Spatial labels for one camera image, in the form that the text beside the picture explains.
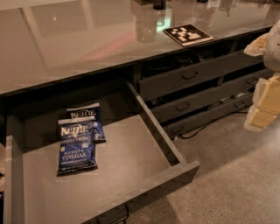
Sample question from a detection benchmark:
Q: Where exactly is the middle closed grey drawer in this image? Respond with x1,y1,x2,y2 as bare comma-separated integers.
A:
151,68,272,123

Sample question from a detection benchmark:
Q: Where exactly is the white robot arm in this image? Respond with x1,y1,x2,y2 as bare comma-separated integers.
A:
244,21,280,132

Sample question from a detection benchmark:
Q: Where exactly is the upper closed grey drawer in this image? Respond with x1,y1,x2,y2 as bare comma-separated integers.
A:
139,51,263,101

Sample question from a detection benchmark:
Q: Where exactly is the blue kettle chip bag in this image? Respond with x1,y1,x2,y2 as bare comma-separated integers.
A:
58,117,97,174
66,102,106,143

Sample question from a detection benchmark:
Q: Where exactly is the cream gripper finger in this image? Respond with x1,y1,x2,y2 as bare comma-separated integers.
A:
244,73,280,132
243,33,268,57

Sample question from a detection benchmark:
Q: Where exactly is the black white fiducial marker tile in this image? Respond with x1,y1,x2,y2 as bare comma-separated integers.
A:
164,24,214,46

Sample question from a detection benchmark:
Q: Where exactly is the black cable on floor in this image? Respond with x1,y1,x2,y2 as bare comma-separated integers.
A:
178,109,249,140

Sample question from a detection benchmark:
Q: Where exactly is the closed grey drawer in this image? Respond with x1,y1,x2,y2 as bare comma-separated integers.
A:
139,51,263,101
164,93,253,138
151,68,272,123

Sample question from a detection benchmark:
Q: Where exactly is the lower closed grey drawer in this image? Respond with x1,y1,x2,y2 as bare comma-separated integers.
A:
164,93,253,138

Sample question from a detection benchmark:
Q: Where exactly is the dark cup on counter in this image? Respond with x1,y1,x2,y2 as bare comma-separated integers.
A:
153,0,166,10

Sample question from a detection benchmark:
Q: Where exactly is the open dark grey top drawer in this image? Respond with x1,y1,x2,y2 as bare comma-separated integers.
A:
3,83,200,224

